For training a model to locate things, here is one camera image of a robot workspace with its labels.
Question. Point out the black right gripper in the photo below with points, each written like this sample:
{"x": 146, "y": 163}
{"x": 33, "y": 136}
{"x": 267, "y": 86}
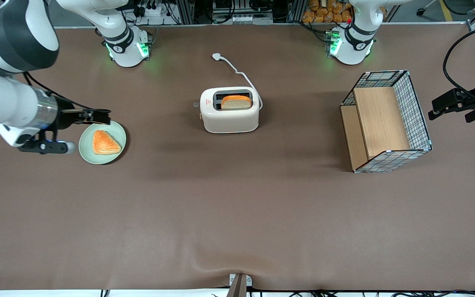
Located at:
{"x": 64, "y": 115}

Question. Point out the cream white toaster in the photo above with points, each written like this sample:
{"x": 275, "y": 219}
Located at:
{"x": 229, "y": 121}

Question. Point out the orange triangular pastry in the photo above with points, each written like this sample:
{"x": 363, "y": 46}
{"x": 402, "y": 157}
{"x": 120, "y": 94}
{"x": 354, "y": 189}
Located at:
{"x": 103, "y": 144}

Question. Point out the pale green round plate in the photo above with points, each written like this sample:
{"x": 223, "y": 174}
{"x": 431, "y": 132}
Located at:
{"x": 87, "y": 148}

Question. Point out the white power strip with plugs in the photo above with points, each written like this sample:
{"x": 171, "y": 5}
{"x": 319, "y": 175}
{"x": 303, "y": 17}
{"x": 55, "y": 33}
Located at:
{"x": 151, "y": 11}

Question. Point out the toast bread slice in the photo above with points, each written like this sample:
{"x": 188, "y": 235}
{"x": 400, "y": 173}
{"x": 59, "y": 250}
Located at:
{"x": 236, "y": 103}

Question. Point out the bag of bread rolls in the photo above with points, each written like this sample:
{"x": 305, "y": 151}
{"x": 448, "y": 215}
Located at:
{"x": 324, "y": 14}

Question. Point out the white socket strip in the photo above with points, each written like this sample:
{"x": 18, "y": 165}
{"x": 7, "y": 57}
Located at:
{"x": 241, "y": 19}

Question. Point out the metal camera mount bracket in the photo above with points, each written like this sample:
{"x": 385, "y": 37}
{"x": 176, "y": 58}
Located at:
{"x": 239, "y": 286}

